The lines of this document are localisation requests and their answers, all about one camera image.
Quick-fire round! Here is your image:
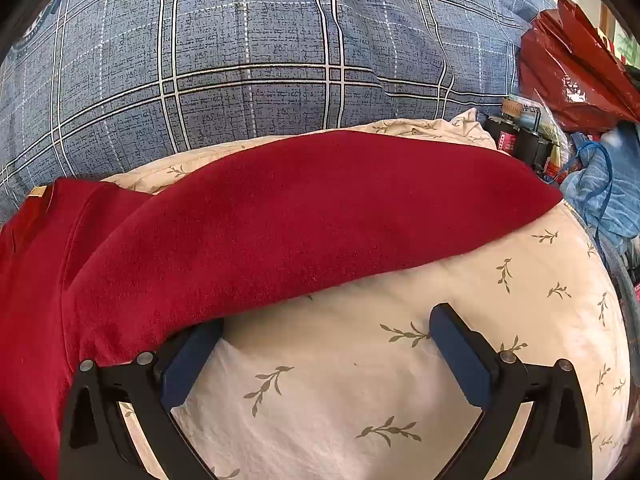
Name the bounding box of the red knit garment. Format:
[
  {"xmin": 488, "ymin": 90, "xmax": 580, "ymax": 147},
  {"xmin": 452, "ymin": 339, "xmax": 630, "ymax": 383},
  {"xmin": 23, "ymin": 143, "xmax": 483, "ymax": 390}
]
[{"xmin": 0, "ymin": 129, "xmax": 565, "ymax": 480}]

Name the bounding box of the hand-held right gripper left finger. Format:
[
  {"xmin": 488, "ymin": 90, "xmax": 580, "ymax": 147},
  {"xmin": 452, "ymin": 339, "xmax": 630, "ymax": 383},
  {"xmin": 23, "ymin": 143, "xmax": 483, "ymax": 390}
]
[{"xmin": 59, "ymin": 319, "xmax": 226, "ymax": 480}]

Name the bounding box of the light blue cloth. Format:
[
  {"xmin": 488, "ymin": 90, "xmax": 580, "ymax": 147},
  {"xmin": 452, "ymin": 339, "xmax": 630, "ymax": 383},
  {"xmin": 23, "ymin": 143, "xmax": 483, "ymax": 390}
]
[{"xmin": 560, "ymin": 125, "xmax": 640, "ymax": 241}]

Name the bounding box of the cream leaf-print pillow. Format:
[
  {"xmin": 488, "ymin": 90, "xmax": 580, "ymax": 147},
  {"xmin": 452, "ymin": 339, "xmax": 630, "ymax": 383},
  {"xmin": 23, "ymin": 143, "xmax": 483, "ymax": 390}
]
[{"xmin": 100, "ymin": 108, "xmax": 633, "ymax": 480}]

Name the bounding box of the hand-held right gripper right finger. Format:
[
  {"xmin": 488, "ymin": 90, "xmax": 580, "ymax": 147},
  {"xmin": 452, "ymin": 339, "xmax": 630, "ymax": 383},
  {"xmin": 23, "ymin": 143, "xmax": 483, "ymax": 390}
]
[{"xmin": 429, "ymin": 302, "xmax": 593, "ymax": 480}]

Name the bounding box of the red plastic bag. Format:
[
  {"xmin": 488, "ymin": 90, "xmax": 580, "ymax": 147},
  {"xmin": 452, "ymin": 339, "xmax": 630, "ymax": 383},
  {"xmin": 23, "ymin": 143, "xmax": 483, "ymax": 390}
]
[{"xmin": 517, "ymin": 0, "xmax": 640, "ymax": 133}]

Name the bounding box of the black bottle with red label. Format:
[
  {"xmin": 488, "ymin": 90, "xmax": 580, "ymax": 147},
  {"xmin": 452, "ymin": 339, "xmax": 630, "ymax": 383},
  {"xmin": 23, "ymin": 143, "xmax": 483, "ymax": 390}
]
[{"xmin": 486, "ymin": 114, "xmax": 521, "ymax": 158}]

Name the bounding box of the blue plaid quilt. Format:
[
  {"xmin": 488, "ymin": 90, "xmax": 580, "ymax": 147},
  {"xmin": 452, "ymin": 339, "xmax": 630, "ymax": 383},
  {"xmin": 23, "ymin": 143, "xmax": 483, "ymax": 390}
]
[{"xmin": 0, "ymin": 0, "xmax": 558, "ymax": 226}]

